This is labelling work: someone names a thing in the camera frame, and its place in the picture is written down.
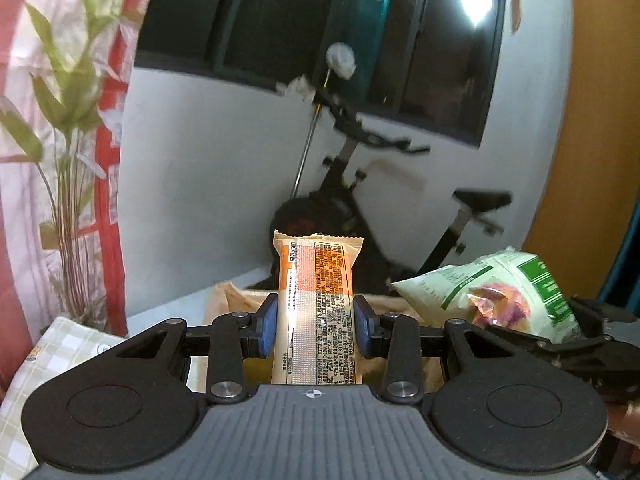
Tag green white snack bag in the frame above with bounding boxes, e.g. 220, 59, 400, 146
392, 247, 582, 344

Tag orange snack bar wrapper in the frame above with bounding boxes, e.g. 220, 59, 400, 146
271, 231, 363, 386

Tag person right hand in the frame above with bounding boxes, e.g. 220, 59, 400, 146
606, 401, 640, 448

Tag brown cardboard box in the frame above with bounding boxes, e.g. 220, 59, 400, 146
204, 282, 444, 392

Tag black exercise bike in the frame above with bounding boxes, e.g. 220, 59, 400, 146
269, 77, 513, 296

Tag checked green tablecloth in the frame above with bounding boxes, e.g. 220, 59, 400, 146
0, 314, 208, 480

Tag white cloth on bike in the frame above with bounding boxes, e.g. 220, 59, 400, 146
326, 42, 357, 81

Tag dark window frame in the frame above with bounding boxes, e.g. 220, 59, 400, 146
136, 0, 506, 145

